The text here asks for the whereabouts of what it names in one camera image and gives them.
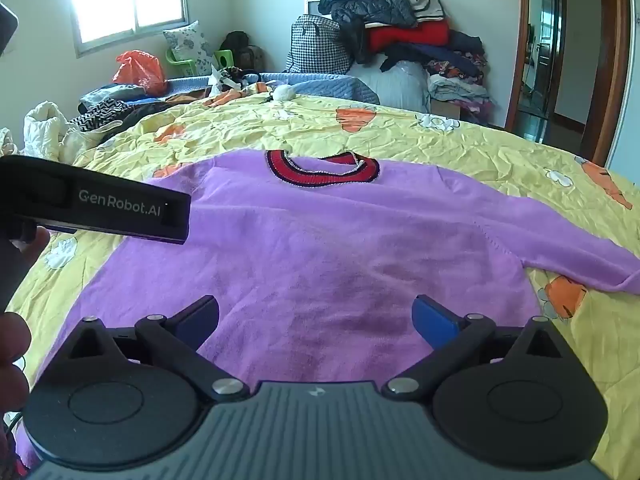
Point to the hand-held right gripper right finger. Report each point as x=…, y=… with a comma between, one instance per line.
x=434, y=318

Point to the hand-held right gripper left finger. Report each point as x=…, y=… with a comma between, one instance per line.
x=199, y=321

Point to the purple sweater with red collar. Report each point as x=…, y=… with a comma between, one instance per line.
x=310, y=240

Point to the pile of folded clothes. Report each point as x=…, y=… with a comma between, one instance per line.
x=457, y=77

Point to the person's left hand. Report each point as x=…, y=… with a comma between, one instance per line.
x=12, y=340

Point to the black white zigzag cloth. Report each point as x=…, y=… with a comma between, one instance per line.
x=97, y=112

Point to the white quilted jacket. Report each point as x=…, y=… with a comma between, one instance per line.
x=42, y=127

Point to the orange plastic bag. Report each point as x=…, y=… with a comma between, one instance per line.
x=140, y=70

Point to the green plastic chair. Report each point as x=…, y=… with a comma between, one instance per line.
x=180, y=62

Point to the white floral pillow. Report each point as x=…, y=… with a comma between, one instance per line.
x=192, y=42

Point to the yellow carrot printed blanket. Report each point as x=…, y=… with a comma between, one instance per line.
x=450, y=130

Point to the dark backpack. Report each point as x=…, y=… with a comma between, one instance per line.
x=237, y=47

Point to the white fluffy ball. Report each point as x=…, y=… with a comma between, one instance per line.
x=283, y=93

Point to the light grey bundle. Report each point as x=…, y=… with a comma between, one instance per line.
x=395, y=82

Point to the blue quilt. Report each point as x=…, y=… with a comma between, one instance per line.
x=325, y=82

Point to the black white houndstooth bag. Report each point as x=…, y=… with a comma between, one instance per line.
x=317, y=45

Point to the red garment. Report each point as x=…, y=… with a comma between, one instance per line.
x=407, y=35

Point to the white frame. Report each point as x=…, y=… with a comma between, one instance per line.
x=312, y=6

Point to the wooden door frame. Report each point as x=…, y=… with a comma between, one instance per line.
x=607, y=60

